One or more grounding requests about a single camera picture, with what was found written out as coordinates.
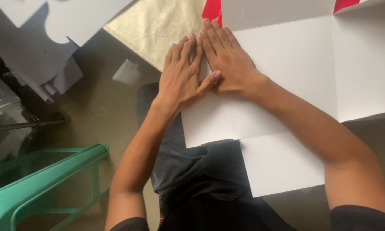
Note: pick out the person's right hand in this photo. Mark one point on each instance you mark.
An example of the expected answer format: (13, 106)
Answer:
(230, 61)

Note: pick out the person's left hand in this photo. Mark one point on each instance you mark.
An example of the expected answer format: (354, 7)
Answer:
(178, 82)

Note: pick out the white cardboard box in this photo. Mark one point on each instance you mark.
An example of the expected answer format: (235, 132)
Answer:
(295, 89)

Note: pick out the small white folded paper piece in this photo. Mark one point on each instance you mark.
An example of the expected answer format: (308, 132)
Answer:
(126, 73)

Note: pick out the gold foil paper sheet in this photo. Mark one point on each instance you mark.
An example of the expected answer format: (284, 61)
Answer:
(154, 30)

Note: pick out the person's dark trousers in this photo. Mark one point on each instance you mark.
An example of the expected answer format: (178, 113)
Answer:
(205, 179)

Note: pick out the stack of white cardboard cutouts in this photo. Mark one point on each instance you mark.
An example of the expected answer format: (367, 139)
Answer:
(42, 41)

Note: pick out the black metal rod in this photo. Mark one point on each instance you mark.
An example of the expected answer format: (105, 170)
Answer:
(29, 123)

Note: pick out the clear plastic bag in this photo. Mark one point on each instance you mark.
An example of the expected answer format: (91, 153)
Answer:
(5, 118)

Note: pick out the green plastic stool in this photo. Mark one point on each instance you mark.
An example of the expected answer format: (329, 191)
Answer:
(35, 189)

